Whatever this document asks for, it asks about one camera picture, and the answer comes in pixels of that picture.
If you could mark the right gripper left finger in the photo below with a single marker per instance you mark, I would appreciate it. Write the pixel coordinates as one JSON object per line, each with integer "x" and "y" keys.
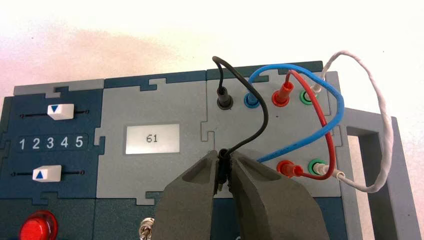
{"x": 185, "y": 208}

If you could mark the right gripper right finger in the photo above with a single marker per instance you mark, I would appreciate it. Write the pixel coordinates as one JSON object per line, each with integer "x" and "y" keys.
{"x": 278, "y": 212}

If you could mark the blue grey modular task box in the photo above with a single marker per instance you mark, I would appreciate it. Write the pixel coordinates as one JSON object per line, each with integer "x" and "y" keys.
{"x": 149, "y": 106}

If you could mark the white number display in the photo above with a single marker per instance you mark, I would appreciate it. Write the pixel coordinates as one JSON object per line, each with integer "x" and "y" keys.
{"x": 152, "y": 139}

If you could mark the white slider knob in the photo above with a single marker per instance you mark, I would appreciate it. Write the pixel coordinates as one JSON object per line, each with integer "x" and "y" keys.
{"x": 47, "y": 174}
{"x": 61, "y": 112}

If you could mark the red push button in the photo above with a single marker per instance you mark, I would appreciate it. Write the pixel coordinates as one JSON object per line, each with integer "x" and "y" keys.
{"x": 38, "y": 228}

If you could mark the metal toggle switch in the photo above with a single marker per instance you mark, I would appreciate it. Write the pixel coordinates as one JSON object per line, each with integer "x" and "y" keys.
{"x": 145, "y": 228}

